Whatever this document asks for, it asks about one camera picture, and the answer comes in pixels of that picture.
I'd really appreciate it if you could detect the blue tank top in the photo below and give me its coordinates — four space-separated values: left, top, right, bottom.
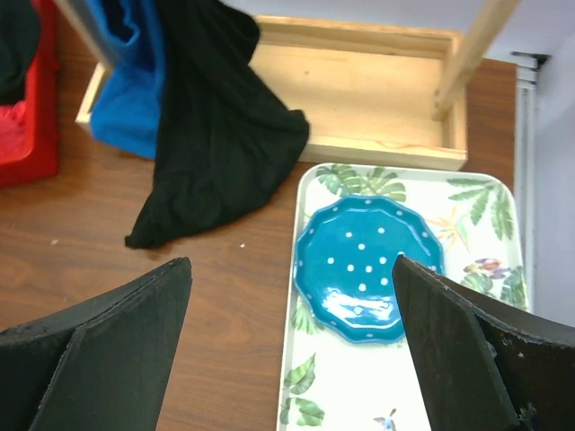
87 0 166 160

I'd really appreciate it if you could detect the black clothes pile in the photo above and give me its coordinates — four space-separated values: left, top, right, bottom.
1 0 41 105

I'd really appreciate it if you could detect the red garment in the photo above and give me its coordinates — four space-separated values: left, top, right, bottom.
0 101 29 164

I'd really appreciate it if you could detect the blue dotted plate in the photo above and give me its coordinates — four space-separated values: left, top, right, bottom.
293 195 445 344

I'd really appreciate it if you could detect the wooden clothes rack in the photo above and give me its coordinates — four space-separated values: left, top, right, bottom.
57 1 517 171

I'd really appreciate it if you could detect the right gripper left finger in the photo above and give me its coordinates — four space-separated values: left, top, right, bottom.
1 258 192 431

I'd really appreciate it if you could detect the aluminium frame rail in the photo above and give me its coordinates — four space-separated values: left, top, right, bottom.
511 52 539 312

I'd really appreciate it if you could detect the floral serving tray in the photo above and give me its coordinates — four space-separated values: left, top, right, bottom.
277 163 530 430

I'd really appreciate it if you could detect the black tank top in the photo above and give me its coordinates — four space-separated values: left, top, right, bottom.
125 1 310 249

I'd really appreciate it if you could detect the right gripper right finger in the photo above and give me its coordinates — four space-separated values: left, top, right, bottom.
393 256 574 430

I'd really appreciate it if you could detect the red plastic bin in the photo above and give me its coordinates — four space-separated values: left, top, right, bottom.
1 1 59 186

